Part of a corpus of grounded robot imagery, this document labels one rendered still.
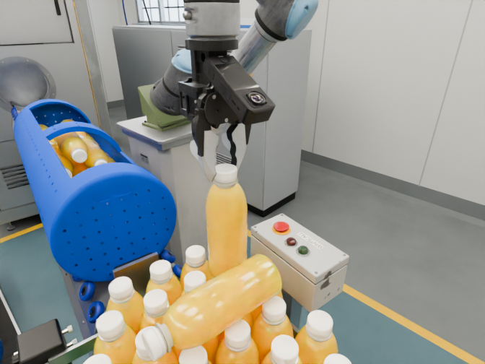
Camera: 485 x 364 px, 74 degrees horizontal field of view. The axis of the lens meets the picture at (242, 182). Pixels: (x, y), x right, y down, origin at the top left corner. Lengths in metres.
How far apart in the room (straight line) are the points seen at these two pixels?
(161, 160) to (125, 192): 0.48
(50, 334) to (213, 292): 0.37
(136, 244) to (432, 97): 2.74
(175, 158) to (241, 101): 0.83
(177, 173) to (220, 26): 0.85
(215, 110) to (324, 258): 0.37
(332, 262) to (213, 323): 0.29
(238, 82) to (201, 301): 0.30
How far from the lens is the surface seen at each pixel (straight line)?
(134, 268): 0.76
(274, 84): 2.38
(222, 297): 0.48
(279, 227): 0.73
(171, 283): 0.65
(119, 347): 0.58
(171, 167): 1.22
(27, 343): 0.76
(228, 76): 0.44
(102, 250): 0.81
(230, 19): 0.46
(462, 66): 3.08
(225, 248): 0.56
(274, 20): 0.92
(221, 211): 0.52
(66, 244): 0.78
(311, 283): 0.65
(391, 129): 3.29
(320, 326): 0.54
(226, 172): 0.50
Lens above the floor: 1.53
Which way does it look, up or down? 27 degrees down
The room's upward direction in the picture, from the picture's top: straight up
